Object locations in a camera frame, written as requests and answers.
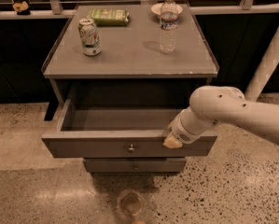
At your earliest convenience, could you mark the small yellow black object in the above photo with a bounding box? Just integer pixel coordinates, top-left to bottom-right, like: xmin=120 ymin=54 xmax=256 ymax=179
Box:
xmin=12 ymin=1 xmax=30 ymax=15

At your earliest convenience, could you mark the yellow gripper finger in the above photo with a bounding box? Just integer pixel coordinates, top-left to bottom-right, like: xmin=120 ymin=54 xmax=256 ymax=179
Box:
xmin=163 ymin=133 xmax=183 ymax=149

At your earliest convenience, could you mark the white bowl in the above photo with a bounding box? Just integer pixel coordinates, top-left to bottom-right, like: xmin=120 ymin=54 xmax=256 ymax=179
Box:
xmin=151 ymin=3 xmax=183 ymax=20

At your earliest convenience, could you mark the clear plastic water bottle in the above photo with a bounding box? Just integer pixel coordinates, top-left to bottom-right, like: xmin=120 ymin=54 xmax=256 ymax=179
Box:
xmin=160 ymin=0 xmax=179 ymax=54

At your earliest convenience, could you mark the grey drawer cabinet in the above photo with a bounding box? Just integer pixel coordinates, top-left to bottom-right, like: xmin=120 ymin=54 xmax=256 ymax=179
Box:
xmin=40 ymin=3 xmax=220 ymax=174

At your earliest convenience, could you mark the white green soda can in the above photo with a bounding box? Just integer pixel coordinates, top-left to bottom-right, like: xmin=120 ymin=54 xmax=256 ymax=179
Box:
xmin=78 ymin=18 xmax=101 ymax=56

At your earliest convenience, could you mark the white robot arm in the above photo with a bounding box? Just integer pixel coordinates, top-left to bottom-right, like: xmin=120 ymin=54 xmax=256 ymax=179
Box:
xmin=163 ymin=26 xmax=279 ymax=148

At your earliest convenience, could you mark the grey bottom drawer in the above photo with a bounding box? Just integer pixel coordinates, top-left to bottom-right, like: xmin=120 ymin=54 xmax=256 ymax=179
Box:
xmin=83 ymin=158 xmax=187 ymax=173

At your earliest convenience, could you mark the grey drawer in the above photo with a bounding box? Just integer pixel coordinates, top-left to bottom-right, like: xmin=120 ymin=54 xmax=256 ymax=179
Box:
xmin=42 ymin=91 xmax=217 ymax=158
xmin=83 ymin=158 xmax=187 ymax=173

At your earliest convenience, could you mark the grey top drawer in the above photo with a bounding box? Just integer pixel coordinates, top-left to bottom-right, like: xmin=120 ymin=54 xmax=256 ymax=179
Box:
xmin=42 ymin=91 xmax=217 ymax=158

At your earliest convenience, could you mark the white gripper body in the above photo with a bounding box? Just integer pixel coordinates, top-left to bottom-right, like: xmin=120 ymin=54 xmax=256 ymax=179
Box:
xmin=168 ymin=107 xmax=218 ymax=144

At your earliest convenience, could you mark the green snack bag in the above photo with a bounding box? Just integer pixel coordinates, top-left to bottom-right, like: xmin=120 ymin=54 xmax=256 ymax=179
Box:
xmin=88 ymin=8 xmax=129 ymax=26

